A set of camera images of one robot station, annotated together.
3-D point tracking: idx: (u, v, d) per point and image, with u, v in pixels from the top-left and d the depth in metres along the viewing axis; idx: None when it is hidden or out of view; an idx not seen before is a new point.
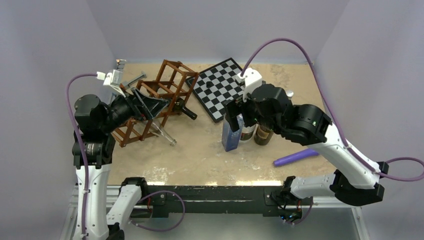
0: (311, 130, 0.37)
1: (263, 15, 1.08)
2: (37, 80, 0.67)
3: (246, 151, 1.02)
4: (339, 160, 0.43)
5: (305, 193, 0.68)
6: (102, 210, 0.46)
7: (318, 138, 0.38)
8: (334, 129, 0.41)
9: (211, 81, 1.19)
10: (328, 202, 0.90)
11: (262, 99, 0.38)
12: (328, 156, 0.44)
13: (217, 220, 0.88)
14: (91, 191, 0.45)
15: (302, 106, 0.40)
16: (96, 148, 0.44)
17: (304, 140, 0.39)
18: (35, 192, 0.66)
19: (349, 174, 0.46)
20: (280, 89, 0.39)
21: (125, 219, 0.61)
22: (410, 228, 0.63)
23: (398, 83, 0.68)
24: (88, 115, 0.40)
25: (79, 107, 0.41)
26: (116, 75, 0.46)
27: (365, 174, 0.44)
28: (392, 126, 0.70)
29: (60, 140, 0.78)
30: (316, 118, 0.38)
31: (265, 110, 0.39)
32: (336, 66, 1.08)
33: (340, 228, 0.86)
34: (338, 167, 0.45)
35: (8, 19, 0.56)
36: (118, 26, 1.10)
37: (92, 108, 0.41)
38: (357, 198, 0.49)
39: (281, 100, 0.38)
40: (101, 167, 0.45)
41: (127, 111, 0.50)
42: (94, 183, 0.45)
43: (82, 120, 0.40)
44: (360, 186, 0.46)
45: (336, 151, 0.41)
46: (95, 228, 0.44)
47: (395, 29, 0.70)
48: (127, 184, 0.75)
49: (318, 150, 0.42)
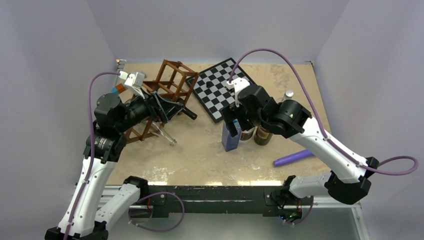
0: (288, 122, 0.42)
1: (263, 15, 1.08)
2: (37, 80, 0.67)
3: (246, 151, 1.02)
4: (320, 151, 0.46)
5: (304, 192, 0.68)
6: (94, 204, 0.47)
7: (294, 128, 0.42)
8: (313, 122, 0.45)
9: (211, 81, 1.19)
10: (328, 202, 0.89)
11: (244, 96, 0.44)
12: (310, 147, 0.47)
13: (217, 220, 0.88)
14: (90, 183, 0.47)
15: (285, 102, 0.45)
16: (106, 145, 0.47)
17: (282, 131, 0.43)
18: (35, 192, 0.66)
19: (334, 167, 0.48)
20: (261, 87, 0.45)
21: (113, 219, 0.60)
22: (411, 228, 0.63)
23: (398, 83, 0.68)
24: (105, 112, 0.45)
25: (99, 103, 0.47)
26: (138, 77, 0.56)
27: (348, 167, 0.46)
28: (392, 125, 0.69)
29: (59, 140, 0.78)
30: (295, 112, 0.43)
31: (249, 105, 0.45)
32: (336, 66, 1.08)
33: (340, 228, 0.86)
34: (323, 160, 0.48)
35: (7, 19, 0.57)
36: (118, 26, 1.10)
37: (111, 106, 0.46)
38: (347, 193, 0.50)
39: (260, 95, 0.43)
40: (106, 162, 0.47)
41: (143, 110, 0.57)
42: (95, 176, 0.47)
43: (99, 115, 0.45)
44: (346, 180, 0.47)
45: (315, 141, 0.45)
46: (82, 220, 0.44)
47: (395, 29, 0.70)
48: (129, 183, 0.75)
49: (300, 142, 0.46)
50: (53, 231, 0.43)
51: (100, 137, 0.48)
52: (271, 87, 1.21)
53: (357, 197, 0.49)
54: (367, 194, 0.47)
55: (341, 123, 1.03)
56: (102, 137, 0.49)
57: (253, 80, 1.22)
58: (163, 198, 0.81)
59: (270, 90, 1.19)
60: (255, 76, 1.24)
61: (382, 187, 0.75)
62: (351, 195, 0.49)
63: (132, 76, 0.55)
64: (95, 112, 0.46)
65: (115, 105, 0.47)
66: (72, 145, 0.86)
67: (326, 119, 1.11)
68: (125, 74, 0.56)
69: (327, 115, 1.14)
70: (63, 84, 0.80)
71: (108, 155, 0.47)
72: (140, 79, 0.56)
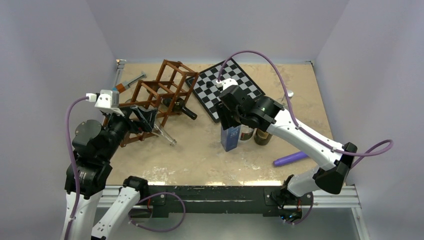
0: (263, 117, 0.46)
1: (263, 15, 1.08)
2: (37, 80, 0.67)
3: (246, 151, 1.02)
4: (295, 140, 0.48)
5: (302, 190, 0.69)
6: (84, 237, 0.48)
7: (266, 120, 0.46)
8: (285, 113, 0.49)
9: (211, 81, 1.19)
10: (329, 202, 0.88)
11: (223, 95, 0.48)
12: (287, 139, 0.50)
13: (218, 220, 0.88)
14: (77, 218, 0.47)
15: (260, 99, 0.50)
16: (88, 177, 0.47)
17: (257, 125, 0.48)
18: (36, 193, 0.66)
19: (312, 156, 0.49)
20: (237, 87, 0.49)
21: (114, 229, 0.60)
22: (412, 228, 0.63)
23: (398, 83, 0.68)
24: (84, 144, 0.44)
25: (78, 133, 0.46)
26: (113, 97, 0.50)
27: (323, 152, 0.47)
28: (392, 125, 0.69)
29: (59, 140, 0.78)
30: (267, 107, 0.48)
31: (227, 103, 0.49)
32: (336, 66, 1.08)
33: (340, 227, 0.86)
34: (301, 150, 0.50)
35: (7, 19, 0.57)
36: (118, 26, 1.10)
37: (91, 136, 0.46)
38: (329, 181, 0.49)
39: (236, 93, 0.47)
40: (90, 196, 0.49)
41: (123, 126, 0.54)
42: (80, 211, 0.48)
43: (78, 146, 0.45)
44: (325, 166, 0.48)
45: (287, 130, 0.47)
46: None
47: (395, 29, 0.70)
48: (128, 185, 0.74)
49: (275, 132, 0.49)
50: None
51: (81, 167, 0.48)
52: (271, 87, 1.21)
53: (340, 183, 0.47)
54: (345, 178, 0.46)
55: (341, 123, 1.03)
56: (84, 165, 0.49)
57: (253, 80, 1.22)
58: (163, 198, 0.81)
59: (270, 90, 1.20)
60: (255, 76, 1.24)
61: (381, 187, 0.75)
62: (333, 182, 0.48)
63: (103, 96, 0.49)
64: (74, 142, 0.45)
65: (94, 135, 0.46)
66: None
67: (326, 119, 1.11)
68: (95, 96, 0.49)
69: (327, 115, 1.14)
70: (63, 84, 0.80)
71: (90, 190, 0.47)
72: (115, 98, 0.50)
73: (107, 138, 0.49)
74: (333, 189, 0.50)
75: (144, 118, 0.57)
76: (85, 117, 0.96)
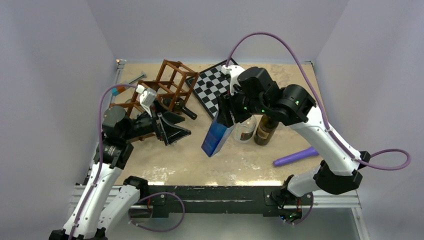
0: (292, 107, 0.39)
1: (263, 15, 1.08)
2: (37, 80, 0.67)
3: (246, 151, 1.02)
4: (320, 143, 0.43)
5: (302, 189, 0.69)
6: (99, 208, 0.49)
7: (298, 117, 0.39)
8: (317, 111, 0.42)
9: (211, 81, 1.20)
10: (329, 202, 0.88)
11: (245, 79, 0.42)
12: (310, 139, 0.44)
13: (217, 220, 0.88)
14: (98, 186, 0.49)
15: (290, 87, 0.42)
16: (115, 153, 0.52)
17: (285, 118, 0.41)
18: (35, 192, 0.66)
19: (328, 160, 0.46)
20: (263, 70, 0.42)
21: (113, 224, 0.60)
22: (412, 229, 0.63)
23: (398, 84, 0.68)
24: (110, 126, 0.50)
25: (107, 117, 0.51)
26: (148, 97, 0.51)
27: (344, 160, 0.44)
28: (392, 126, 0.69)
29: (59, 140, 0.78)
30: (300, 98, 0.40)
31: (249, 89, 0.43)
32: (336, 66, 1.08)
33: (340, 228, 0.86)
34: (318, 152, 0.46)
35: (7, 19, 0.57)
36: (118, 26, 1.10)
37: (117, 121, 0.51)
38: (335, 184, 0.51)
39: (262, 77, 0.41)
40: (114, 167, 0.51)
41: (148, 126, 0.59)
42: (102, 180, 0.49)
43: (107, 128, 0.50)
44: (339, 172, 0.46)
45: (316, 132, 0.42)
46: (86, 221, 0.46)
47: (395, 29, 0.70)
48: (128, 183, 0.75)
49: (299, 131, 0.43)
50: (57, 233, 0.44)
51: (108, 145, 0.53)
52: None
53: (349, 188, 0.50)
54: (357, 187, 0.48)
55: (341, 123, 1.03)
56: (111, 145, 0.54)
57: None
58: (163, 198, 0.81)
59: None
60: None
61: (381, 187, 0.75)
62: (340, 185, 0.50)
63: (144, 94, 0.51)
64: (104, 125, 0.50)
65: (120, 117, 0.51)
66: (72, 145, 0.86)
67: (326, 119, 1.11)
68: (142, 89, 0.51)
69: (327, 115, 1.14)
70: (63, 85, 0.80)
71: (116, 161, 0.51)
72: (151, 100, 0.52)
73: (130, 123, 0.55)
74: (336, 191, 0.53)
75: (163, 131, 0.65)
76: (85, 117, 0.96)
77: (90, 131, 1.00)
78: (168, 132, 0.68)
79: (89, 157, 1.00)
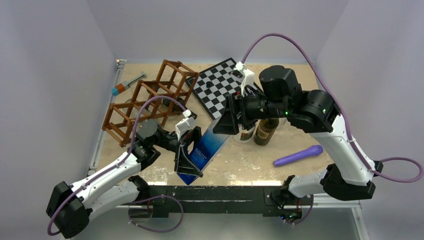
0: (317, 115, 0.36)
1: (263, 14, 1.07)
2: (38, 81, 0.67)
3: (246, 151, 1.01)
4: (340, 153, 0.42)
5: (303, 191, 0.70)
6: (105, 187, 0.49)
7: (324, 126, 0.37)
8: (341, 121, 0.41)
9: (211, 81, 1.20)
10: (328, 202, 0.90)
11: (270, 79, 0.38)
12: (329, 148, 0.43)
13: (217, 220, 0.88)
14: (118, 169, 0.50)
15: (313, 92, 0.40)
16: (140, 155, 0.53)
17: (310, 126, 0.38)
18: (34, 192, 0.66)
19: (344, 169, 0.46)
20: (290, 71, 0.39)
21: (101, 210, 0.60)
22: (411, 228, 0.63)
23: (397, 84, 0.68)
24: (143, 137, 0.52)
25: (142, 127, 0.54)
26: (183, 125, 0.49)
27: (361, 171, 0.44)
28: (392, 125, 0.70)
29: (59, 140, 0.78)
30: (325, 105, 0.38)
31: (272, 90, 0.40)
32: (336, 66, 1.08)
33: (340, 228, 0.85)
34: (335, 161, 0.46)
35: (9, 20, 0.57)
36: (118, 26, 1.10)
37: (149, 132, 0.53)
38: (345, 193, 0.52)
39: (289, 79, 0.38)
40: (138, 163, 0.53)
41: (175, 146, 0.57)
42: (125, 166, 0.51)
43: (139, 137, 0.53)
44: (352, 181, 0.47)
45: (339, 142, 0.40)
46: (92, 190, 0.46)
47: (395, 29, 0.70)
48: (132, 182, 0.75)
49: (321, 140, 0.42)
50: (65, 185, 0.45)
51: (140, 144, 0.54)
52: None
53: (360, 197, 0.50)
54: (370, 197, 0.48)
55: None
56: (142, 146, 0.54)
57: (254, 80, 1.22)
58: (163, 198, 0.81)
59: None
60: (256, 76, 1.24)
61: (382, 187, 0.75)
62: (349, 193, 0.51)
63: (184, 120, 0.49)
64: (138, 133, 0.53)
65: (153, 132, 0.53)
66: (72, 145, 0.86)
67: None
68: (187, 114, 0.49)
69: None
70: (63, 84, 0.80)
71: (140, 160, 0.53)
72: (184, 128, 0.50)
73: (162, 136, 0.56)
74: (345, 198, 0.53)
75: (177, 158, 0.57)
76: (85, 117, 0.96)
77: (89, 131, 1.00)
78: (182, 162, 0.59)
79: (89, 156, 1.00)
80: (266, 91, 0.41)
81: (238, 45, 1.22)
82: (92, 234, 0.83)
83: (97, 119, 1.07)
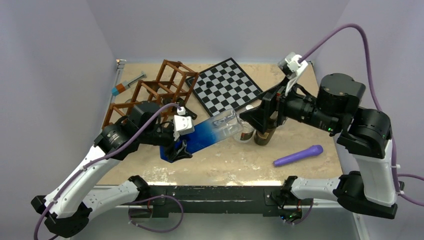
0: (378, 141, 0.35)
1: (263, 14, 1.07)
2: (38, 81, 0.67)
3: (246, 151, 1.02)
4: (381, 176, 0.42)
5: (306, 193, 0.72)
6: (82, 192, 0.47)
7: (380, 154, 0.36)
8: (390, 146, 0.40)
9: (211, 81, 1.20)
10: (327, 202, 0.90)
11: (340, 94, 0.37)
12: (369, 170, 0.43)
13: (217, 220, 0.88)
14: (87, 171, 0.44)
15: (367, 111, 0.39)
16: (115, 141, 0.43)
17: (365, 150, 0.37)
18: (34, 191, 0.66)
19: (373, 189, 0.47)
20: (360, 89, 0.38)
21: (101, 209, 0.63)
22: (411, 229, 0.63)
23: (397, 83, 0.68)
24: (140, 113, 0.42)
25: (143, 103, 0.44)
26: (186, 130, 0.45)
27: (392, 194, 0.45)
28: (393, 126, 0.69)
29: (59, 140, 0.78)
30: (384, 131, 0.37)
31: (334, 105, 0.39)
32: (336, 65, 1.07)
33: (340, 228, 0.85)
34: (368, 181, 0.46)
35: (9, 20, 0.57)
36: (118, 25, 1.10)
37: (150, 111, 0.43)
38: (358, 208, 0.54)
39: (360, 97, 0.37)
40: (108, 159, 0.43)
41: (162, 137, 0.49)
42: (93, 167, 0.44)
43: (134, 112, 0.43)
44: (377, 201, 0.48)
45: (385, 168, 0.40)
46: (64, 202, 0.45)
47: (395, 28, 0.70)
48: (132, 182, 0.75)
49: (365, 161, 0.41)
50: (38, 201, 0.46)
51: (115, 131, 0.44)
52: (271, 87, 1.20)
53: (378, 215, 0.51)
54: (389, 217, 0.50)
55: None
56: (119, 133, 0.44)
57: (253, 80, 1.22)
58: (163, 198, 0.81)
59: None
60: (255, 76, 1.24)
61: None
62: (365, 208, 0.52)
63: (186, 123, 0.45)
64: (134, 108, 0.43)
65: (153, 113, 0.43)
66: (72, 145, 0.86)
67: None
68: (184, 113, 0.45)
69: None
70: (63, 84, 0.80)
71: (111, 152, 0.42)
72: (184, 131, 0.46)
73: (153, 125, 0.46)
74: (357, 211, 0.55)
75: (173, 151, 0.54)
76: (85, 117, 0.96)
77: (89, 130, 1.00)
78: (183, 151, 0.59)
79: None
80: (323, 103, 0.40)
81: (238, 45, 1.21)
82: (91, 234, 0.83)
83: (97, 119, 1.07)
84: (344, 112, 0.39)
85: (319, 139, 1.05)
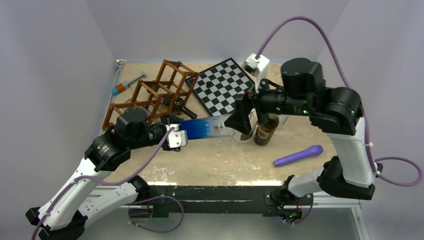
0: (346, 117, 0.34)
1: (263, 14, 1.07)
2: (38, 81, 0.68)
3: (246, 151, 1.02)
4: (355, 156, 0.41)
5: (303, 190, 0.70)
6: (74, 203, 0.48)
7: (350, 130, 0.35)
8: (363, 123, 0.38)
9: (211, 81, 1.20)
10: (328, 202, 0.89)
11: (295, 73, 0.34)
12: (343, 149, 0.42)
13: (217, 220, 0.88)
14: (77, 184, 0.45)
15: (336, 90, 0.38)
16: (105, 153, 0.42)
17: (335, 127, 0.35)
18: (34, 191, 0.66)
19: (349, 169, 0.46)
20: (317, 66, 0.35)
21: (99, 214, 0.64)
22: (411, 228, 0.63)
23: (397, 84, 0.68)
24: (124, 124, 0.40)
25: (126, 113, 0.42)
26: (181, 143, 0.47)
27: (368, 174, 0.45)
28: (393, 126, 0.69)
29: (59, 140, 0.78)
30: (353, 107, 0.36)
31: (294, 85, 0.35)
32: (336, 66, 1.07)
33: (340, 228, 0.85)
34: (345, 162, 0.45)
35: (10, 21, 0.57)
36: (118, 25, 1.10)
37: (134, 120, 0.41)
38: (337, 191, 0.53)
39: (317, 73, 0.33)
40: (98, 171, 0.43)
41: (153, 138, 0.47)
42: (84, 180, 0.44)
43: (119, 123, 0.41)
44: (354, 181, 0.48)
45: (357, 146, 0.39)
46: (57, 214, 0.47)
47: (394, 28, 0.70)
48: (132, 183, 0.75)
49: (337, 140, 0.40)
50: (33, 212, 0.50)
51: (104, 143, 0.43)
52: None
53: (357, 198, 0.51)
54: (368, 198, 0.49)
55: None
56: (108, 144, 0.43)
57: (253, 80, 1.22)
58: (163, 198, 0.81)
59: None
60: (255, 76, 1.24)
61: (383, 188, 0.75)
62: (346, 192, 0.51)
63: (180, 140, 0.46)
64: (118, 118, 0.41)
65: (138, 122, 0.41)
66: (72, 145, 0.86)
67: None
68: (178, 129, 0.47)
69: None
70: (63, 85, 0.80)
71: (102, 165, 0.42)
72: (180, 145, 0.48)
73: (144, 130, 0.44)
74: (339, 195, 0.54)
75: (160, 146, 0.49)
76: (85, 117, 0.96)
77: (89, 131, 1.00)
78: None
79: None
80: (286, 85, 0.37)
81: (238, 45, 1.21)
82: (91, 234, 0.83)
83: (97, 119, 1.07)
84: (307, 92, 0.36)
85: (319, 139, 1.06)
